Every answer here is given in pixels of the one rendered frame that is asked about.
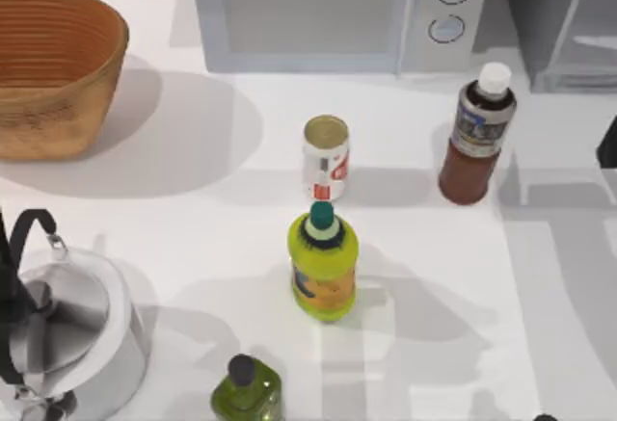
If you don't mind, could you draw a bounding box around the red and white can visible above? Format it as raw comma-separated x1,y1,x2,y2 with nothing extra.
301,115,351,201

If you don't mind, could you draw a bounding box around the yellow-green bottle with green cap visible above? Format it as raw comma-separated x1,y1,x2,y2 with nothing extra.
287,200,361,324

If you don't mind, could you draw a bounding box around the brown bottle with white cap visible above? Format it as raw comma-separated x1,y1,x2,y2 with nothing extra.
438,62,518,206

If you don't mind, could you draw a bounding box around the pale microwave oven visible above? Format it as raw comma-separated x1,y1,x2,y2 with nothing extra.
188,0,496,79

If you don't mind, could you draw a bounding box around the green square bottle black cap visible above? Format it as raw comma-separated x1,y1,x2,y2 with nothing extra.
210,354,284,421

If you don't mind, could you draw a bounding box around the woven brown basket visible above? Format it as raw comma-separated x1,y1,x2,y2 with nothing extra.
0,0,130,162

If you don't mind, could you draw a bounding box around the silver kettle with black handle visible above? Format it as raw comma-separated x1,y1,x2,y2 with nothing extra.
0,208,149,421

